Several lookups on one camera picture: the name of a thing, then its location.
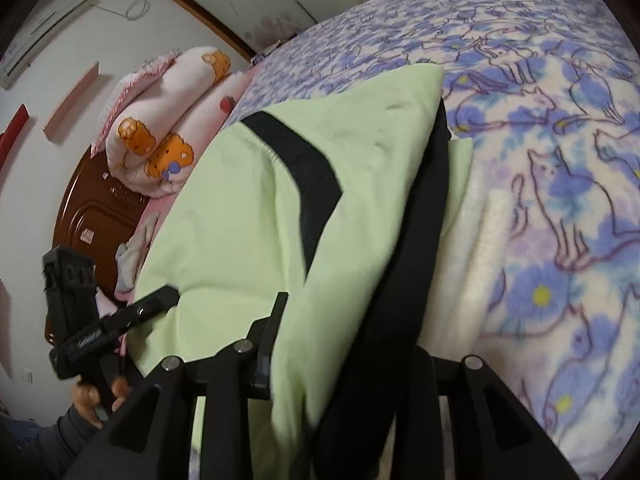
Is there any purple cat print bed blanket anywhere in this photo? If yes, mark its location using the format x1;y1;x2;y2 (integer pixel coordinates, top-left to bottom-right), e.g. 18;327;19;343
222;0;640;476

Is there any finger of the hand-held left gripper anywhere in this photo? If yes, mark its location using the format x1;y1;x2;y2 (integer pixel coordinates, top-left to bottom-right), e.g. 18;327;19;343
102;285;181;341

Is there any pink bed sheet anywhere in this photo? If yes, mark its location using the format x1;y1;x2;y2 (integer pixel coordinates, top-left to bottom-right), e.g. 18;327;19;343
97;62;266;356

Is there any brown wooden headboard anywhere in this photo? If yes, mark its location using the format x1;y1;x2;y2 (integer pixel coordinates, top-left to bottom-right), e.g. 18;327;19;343
45;157;153;346

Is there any person's left forearm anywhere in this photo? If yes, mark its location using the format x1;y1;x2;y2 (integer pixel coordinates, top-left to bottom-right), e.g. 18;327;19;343
0;402;106;480

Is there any pink bear print rolled quilt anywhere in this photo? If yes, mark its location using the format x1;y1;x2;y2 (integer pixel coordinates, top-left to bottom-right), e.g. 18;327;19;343
90;46;253;198

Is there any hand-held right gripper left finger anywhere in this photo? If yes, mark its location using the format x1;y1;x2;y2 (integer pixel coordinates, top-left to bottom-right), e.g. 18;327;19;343
65;291;290;480

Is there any person's left hand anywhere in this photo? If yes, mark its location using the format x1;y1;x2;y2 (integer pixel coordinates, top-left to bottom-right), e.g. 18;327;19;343
70;375;133;431

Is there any red wall shelf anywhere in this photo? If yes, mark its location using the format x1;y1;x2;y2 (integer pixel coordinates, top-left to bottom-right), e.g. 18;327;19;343
0;104;30;171

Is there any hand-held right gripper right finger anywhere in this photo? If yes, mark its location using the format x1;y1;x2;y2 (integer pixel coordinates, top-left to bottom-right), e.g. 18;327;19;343
395;350;581;480

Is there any white fluffy folded garment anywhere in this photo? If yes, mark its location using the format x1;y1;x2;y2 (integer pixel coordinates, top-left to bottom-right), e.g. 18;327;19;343
420;140;506;361

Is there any white air conditioner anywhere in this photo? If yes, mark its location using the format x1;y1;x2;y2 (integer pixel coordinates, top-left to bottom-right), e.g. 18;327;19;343
0;0;93;91

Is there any grey crumpled cloth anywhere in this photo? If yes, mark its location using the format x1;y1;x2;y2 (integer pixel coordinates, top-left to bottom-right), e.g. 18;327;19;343
115;210;161;293

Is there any green and black hooded jacket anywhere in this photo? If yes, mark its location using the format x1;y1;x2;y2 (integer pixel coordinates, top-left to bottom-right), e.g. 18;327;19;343
132;65;473;480

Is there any white wall cable loop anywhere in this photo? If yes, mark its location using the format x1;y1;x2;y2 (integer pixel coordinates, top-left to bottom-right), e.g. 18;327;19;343
92;0;151;21

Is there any pink wall shelf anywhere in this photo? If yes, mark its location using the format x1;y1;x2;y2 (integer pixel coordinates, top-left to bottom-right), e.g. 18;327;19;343
42;60;101;143

